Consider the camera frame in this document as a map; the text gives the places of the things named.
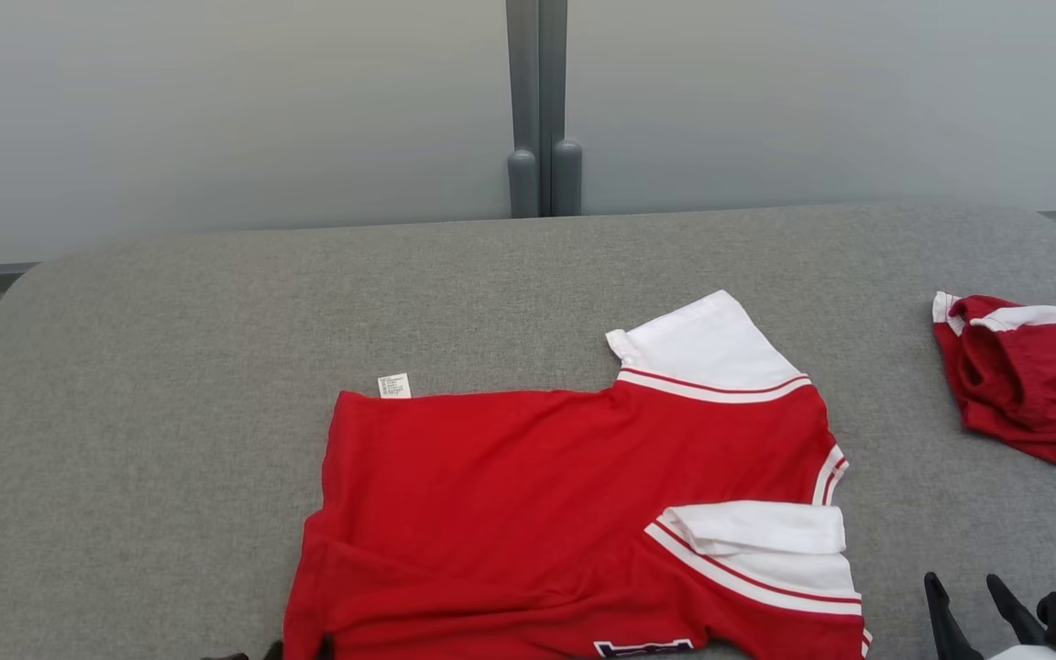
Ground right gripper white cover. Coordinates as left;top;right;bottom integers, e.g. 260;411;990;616
924;573;1056;660

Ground red shorts with white stripe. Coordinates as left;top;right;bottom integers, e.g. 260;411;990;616
931;291;1056;474

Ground red shirt with white sleeves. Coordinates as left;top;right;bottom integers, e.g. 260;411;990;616
282;290;874;660

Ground grey cylindrical post cap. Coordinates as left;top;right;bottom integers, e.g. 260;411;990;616
552;139;584;217
507;148;540;219

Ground grey vertical partition post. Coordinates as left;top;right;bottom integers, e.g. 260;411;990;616
505;0;568;219

